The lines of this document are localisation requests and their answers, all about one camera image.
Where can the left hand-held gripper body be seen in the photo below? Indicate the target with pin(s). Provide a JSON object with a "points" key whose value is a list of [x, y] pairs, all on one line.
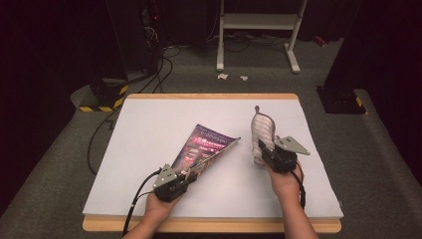
{"points": [[172, 189]]}

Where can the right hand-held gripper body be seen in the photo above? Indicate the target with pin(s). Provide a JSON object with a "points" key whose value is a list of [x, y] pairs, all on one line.
{"points": [[282, 161]]}

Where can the striped purple white cloth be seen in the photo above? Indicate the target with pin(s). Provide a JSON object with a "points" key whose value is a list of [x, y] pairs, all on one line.
{"points": [[262, 132]]}

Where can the magazine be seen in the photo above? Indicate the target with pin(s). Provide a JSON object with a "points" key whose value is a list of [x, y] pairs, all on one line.
{"points": [[205, 146]]}

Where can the person's left hand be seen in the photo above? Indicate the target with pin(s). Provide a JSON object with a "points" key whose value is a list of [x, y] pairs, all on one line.
{"points": [[162, 207]]}

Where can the person's right hand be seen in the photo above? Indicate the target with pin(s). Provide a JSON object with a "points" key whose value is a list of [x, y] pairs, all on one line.
{"points": [[285, 184]]}

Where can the crumpled white paper scrap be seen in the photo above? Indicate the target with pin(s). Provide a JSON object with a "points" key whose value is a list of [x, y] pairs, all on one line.
{"points": [[244, 78], [222, 76]]}

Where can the wooden table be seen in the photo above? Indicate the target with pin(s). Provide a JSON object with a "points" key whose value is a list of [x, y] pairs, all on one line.
{"points": [[212, 96]]}

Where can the black stand base striped edge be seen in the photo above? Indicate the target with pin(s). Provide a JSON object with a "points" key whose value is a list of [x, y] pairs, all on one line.
{"points": [[106, 98], [341, 101]]}

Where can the small red object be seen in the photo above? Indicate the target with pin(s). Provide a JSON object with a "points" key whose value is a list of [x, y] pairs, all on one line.
{"points": [[319, 40]]}

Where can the white metal stand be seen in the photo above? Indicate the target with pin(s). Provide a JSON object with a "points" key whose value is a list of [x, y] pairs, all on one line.
{"points": [[258, 21]]}

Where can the dark equipment rack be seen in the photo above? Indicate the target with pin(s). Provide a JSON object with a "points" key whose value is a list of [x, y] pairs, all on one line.
{"points": [[151, 30]]}

